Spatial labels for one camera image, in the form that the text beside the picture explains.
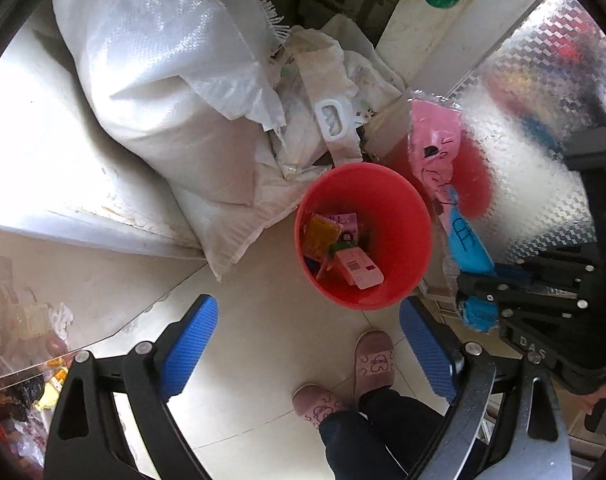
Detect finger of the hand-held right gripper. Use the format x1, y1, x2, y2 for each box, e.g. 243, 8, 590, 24
494, 245, 599, 287
456, 271, 591, 330

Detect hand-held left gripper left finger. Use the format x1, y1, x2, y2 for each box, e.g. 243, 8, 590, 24
44, 294, 219, 480

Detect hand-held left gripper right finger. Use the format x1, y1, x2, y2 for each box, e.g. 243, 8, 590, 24
399, 299, 574, 480

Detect blue pink plastic packet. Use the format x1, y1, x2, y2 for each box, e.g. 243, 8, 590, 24
408, 99, 499, 333

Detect white medicine carton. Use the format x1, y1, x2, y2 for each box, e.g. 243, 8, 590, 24
329, 239, 385, 291

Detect red plastic bucket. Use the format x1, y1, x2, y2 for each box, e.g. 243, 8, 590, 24
294, 162, 432, 311

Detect dark trousers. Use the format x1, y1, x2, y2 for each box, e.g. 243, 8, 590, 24
318, 390, 464, 480

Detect patterned stainless steel door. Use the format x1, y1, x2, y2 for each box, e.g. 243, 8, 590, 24
375, 0, 606, 321

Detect beige woven sack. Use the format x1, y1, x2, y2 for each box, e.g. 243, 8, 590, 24
170, 125, 309, 282

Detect pink white small carton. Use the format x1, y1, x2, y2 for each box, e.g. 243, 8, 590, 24
327, 211, 360, 243

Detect yellow snack packet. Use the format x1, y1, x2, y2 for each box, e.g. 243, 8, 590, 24
303, 214, 343, 261

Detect clutter of colourful packets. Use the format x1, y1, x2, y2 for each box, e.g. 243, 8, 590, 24
0, 260, 78, 461

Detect white woven sack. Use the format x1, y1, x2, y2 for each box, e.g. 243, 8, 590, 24
50, 0, 289, 206

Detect dirty white bag with handle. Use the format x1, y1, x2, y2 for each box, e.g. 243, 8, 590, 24
270, 14, 409, 181

